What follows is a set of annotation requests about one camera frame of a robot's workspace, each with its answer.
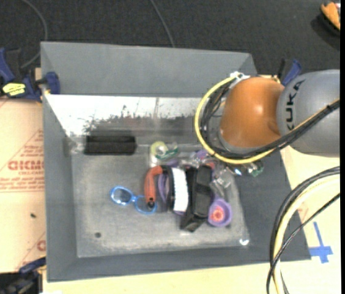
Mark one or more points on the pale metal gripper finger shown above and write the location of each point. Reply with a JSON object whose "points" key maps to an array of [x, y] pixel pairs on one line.
{"points": [[223, 169], [220, 185]]}

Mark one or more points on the purple cup pink inside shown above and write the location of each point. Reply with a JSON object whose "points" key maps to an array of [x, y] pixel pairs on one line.
{"points": [[219, 214]]}

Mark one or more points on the dark green flat block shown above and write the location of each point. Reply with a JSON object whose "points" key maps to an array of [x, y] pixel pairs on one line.
{"points": [[109, 145]]}

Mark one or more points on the grey metal bin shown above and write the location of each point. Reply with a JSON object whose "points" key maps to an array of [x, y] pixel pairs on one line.
{"points": [[114, 247]]}

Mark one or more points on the white brush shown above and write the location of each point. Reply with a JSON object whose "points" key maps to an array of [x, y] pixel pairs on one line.
{"points": [[180, 191]]}

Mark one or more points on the brown cardboard board red print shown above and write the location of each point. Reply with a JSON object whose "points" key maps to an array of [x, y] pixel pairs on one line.
{"points": [[13, 194]]}

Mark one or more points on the green and white tape roll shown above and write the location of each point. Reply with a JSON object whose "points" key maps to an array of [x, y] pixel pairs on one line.
{"points": [[160, 150]]}

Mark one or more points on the blue sunglasses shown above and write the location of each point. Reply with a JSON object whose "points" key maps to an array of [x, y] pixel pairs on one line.
{"points": [[123, 196]]}

